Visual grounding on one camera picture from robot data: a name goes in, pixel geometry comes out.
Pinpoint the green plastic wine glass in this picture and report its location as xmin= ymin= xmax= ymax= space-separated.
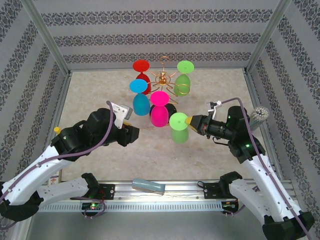
xmin=169 ymin=112 xmax=190 ymax=145
xmin=173 ymin=60 xmax=196 ymax=98

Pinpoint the blue plastic wine glass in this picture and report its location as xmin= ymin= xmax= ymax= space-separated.
xmin=129 ymin=79 xmax=151 ymax=117

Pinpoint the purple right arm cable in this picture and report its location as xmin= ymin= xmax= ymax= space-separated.
xmin=219 ymin=97 xmax=311 ymax=240

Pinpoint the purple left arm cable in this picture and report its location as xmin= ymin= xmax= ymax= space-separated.
xmin=0 ymin=100 xmax=115 ymax=231

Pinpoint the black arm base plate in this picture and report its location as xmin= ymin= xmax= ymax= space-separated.
xmin=98 ymin=183 xmax=116 ymax=200
xmin=203 ymin=181 xmax=221 ymax=200

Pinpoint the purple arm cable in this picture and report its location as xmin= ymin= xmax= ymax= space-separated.
xmin=0 ymin=100 xmax=115 ymax=231
xmin=219 ymin=97 xmax=311 ymax=240

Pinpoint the aluminium side rail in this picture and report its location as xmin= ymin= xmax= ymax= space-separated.
xmin=46 ymin=70 xmax=73 ymax=181
xmin=243 ymin=68 xmax=285 ymax=181

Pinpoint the slotted grey cable duct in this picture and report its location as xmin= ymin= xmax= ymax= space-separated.
xmin=39 ymin=199 xmax=238 ymax=213

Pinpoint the clear jar of sticks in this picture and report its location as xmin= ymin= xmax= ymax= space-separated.
xmin=249 ymin=105 xmax=270 ymax=132

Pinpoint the red plastic wine glass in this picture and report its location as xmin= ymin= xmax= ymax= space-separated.
xmin=132 ymin=59 xmax=152 ymax=95

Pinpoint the gold wire wine glass rack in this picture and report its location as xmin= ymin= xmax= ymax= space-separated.
xmin=143 ymin=56 xmax=192 ymax=121

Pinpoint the pink plastic wine glass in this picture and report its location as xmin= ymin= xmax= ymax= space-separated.
xmin=149 ymin=90 xmax=170 ymax=128

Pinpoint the grey blue tube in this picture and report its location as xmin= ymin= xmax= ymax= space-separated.
xmin=131 ymin=177 xmax=166 ymax=196

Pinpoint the aluminium frame post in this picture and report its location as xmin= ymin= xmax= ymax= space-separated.
xmin=246 ymin=0 xmax=293 ymax=73
xmin=23 ymin=0 xmax=71 ymax=76

